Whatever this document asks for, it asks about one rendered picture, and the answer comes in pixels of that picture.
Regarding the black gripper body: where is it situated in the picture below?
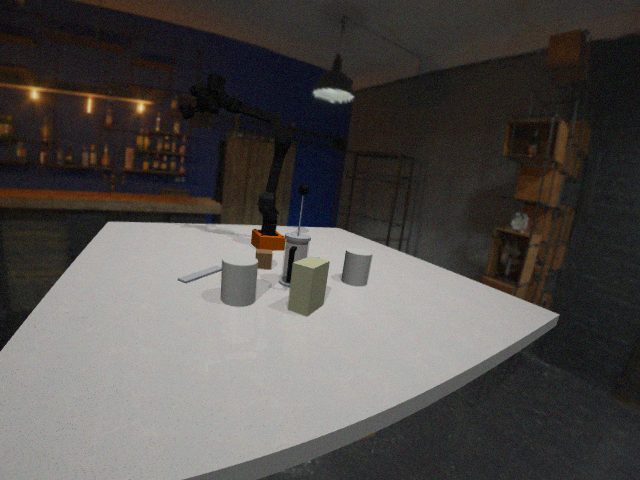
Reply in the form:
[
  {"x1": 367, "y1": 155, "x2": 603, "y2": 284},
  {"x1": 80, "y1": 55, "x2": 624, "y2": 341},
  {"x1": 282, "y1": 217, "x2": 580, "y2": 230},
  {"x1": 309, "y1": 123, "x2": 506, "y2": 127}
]
[{"x1": 179, "y1": 97, "x2": 210, "y2": 120}]

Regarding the grey cylinder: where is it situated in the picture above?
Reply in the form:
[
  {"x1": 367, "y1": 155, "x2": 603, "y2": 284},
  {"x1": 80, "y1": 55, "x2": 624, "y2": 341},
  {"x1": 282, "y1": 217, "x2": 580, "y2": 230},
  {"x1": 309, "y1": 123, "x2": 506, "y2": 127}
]
[
  {"x1": 220, "y1": 255, "x2": 258, "y2": 307},
  {"x1": 341, "y1": 248, "x2": 372, "y2": 286}
]

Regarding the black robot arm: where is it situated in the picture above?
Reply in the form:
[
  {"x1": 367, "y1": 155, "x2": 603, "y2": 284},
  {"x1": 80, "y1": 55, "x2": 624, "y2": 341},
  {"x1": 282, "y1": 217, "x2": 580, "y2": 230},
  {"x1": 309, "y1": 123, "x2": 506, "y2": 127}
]
[{"x1": 190, "y1": 73, "x2": 292, "y2": 236}]

